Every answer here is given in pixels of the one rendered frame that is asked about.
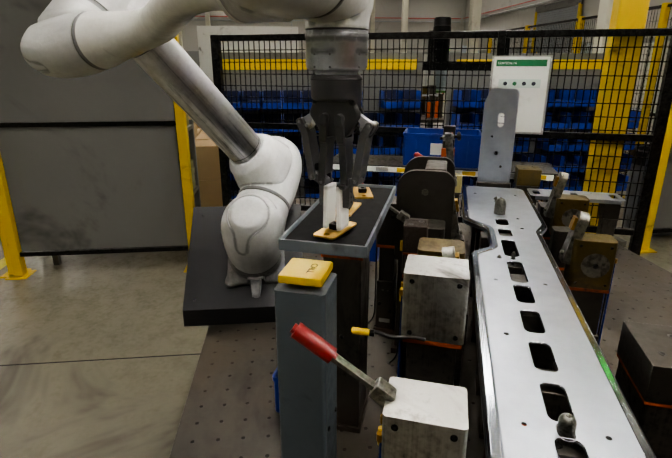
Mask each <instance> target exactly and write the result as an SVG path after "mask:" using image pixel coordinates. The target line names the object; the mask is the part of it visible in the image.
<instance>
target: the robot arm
mask: <svg viewBox="0 0 672 458"><path fill-rule="evenodd" d="M373 4H374V0H52V1H51V2H50V4H49V5H48V6H47V7H46V9H45V10H44V11H43V12H42V14H41V15H40V16H39V17H38V23H36V24H33V25H31V26H30V27H29V28H28V29H27V30H26V32H25V33H24V35H23V37H22V40H21V43H20V49H21V52H22V55H23V57H24V59H25V61H26V62H27V63H28V64H29V65H30V66H31V67H32V68H34V69H36V70H38V71H40V73H42V74H45V75H47V76H51V77H56V78H64V79H71V78H80V77H85V76H91V75H95V74H98V73H100V72H103V71H105V70H108V69H111V68H114V67H116V66H118V65H120V64H121V63H123V62H125V61H127V60H129V59H131V58H133V59H134V60H135V61H136V62H137V63H138V64H139V65H140V66H141V68H142V69H143V70H144V71H145V72H146V73H147V74H148V75H149V76H150V77H151V78H152V79H153V80H154V81H155V82H156V83H157V84H158V85H159V86H160V87H161V88H162V89H163V90H164V91H165V92H166V93H167V94H168V95H169V96H170V97H171V98H172V99H173V100H174V101H175V103H176V104H177V105H178V106H179V107H180V108H181V109H182V110H183V111H184V112H185V113H186V114H187V115H188V116H189V117H190V118H191V119H192V120H193V121H194V122H195V123H196V124H197V125H198V126H199V127H200V128H201V129H202V130H203V131H204V132H205V133H206V134H207V135H208V137H209V138H210V139H211V140H212V141H213V142H214V143H215V144H216V145H217V146H218V147H219V148H220V149H221V150H222V151H223V152H224V153H225V154H226V155H227V156H228V157H229V158H230V160H229V167H230V171H231V172H232V174H233V176H234V178H235V180H236V182H237V185H238V187H239V188H240V191H239V193H238V195H237V197H236V198H235V199H233V200H232V201H231V202H230V203H229V204H228V206H227V207H226V209H225V211H224V213H223V216H222V220H221V234H222V239H223V243H224V247H225V250H226V252H227V255H228V271H227V276H226V279H225V284H226V286H227V287H228V288H233V287H236V286H239V285H251V292H252V297H254V298H259V297H260V295H261V288H262V284H267V283H276V284H278V283H279V282H278V275H279V273H280V272H281V271H282V270H283V269H284V267H285V258H284V251H283V250H279V244H278V239H279V238H280V237H281V236H282V235H283V234H284V233H285V231H284V230H285V225H286V221H287V216H288V212H289V210H290V207H291V205H292V203H293V201H294V198H295V195H296V192H297V189H298V186H299V182H300V178H301V173H302V160H301V155H300V152H299V150H298V148H297V147H296V146H295V145H294V144H293V143H292V142H291V141H290V140H288V139H286V138H283V137H280V136H269V135H267V134H256V133H255V132H254V131H253V129H252V128H251V127H250V126H249V125H248V124H247V122H246V121H245V120H244V119H243V118H242V117H241V115H240V114H239V113H238V112H237V111H236V110H235V108H234V107H233V106H232V105H231V104H230V103H229V101H228V100H227V99H226V98H225V97H224V96H223V94H222V93H221V92H220V91H219V90H218V89H217V87H216V86H215V85H214V84H213V83H212V82H211V80H210V79H209V78H208V77H207V76H206V75H205V74H204V72H203V71H202V70H201V69H200V68H199V67H198V65H197V64H196V63H195V62H194V61H193V60H192V58H191V57H190V56H189V55H188V54H187V53H186V51H185V50H184V49H183V48H182V47H181V46H180V44H179V43H178V42H177V41H176V40H175V39H174V38H175V37H176V36H177V35H178V34H179V33H180V32H181V31H182V29H183V28H184V27H185V26H186V25H187V24H188V23H189V22H190V21H191V20H192V19H193V17H195V16H196V15H198V14H201V13H205V12H210V11H223V12H224V13H225V14H226V15H227V16H228V17H229V18H230V19H232V20H233V21H235V22H237V23H241V24H244V23H260V22H290V21H292V20H293V19H304V21H305V30H306V31H305V39H306V68H307V69H308V70H315V74H313V75H312V77H311V97H312V101H313V103H312V107H311V109H310V113H309V114H307V115H306V116H304V117H301V118H297V120H296V123H297V126H298V128H299V130H300V132H301V135H302V141H303V148H304V154H305V160H306V166H307V173H308V178H309V179H310V180H314V181H316V182H317V183H318V184H319V202H320V204H322V205H323V227H324V228H328V227H329V223H331V222H332V221H335V220H336V230H337V231H341V230H342V229H344V228H345V227H347V226H348V225H349V208H350V207H352V205H353V187H354V186H357V185H359V184H361V183H363V182H364V181H365V177H366V172H367V166H368V161H369V156H370V150H371V145H372V139H373V136H374V134H375V132H376V131H377V129H378V127H379V123H378V122H377V121H371V120H370V119H368V118H367V117H366V116H364V111H363V109H362V106H361V99H362V77H361V75H359V74H358V70H366V69H367V63H368V39H369V34H368V29H369V21H370V16H371V13H372V10H373ZM359 123H360V128H359V131H360V132H361V133H360V136H359V139H358V144H357V150H356V156H355V162H353V140H354V133H353V132H354V130H355V129H356V127H357V126H358V124H359ZM315 124H316V125H317V127H318V129H319V142H320V153H319V149H318V142H317V136H316V131H315V127H314V126H315ZM335 140H336V143H337V144H338V151H339V168H340V185H339V186H338V187H337V188H336V182H332V181H333V180H334V178H332V172H333V157H334V142H335ZM330 182H331V183H330Z"/></svg>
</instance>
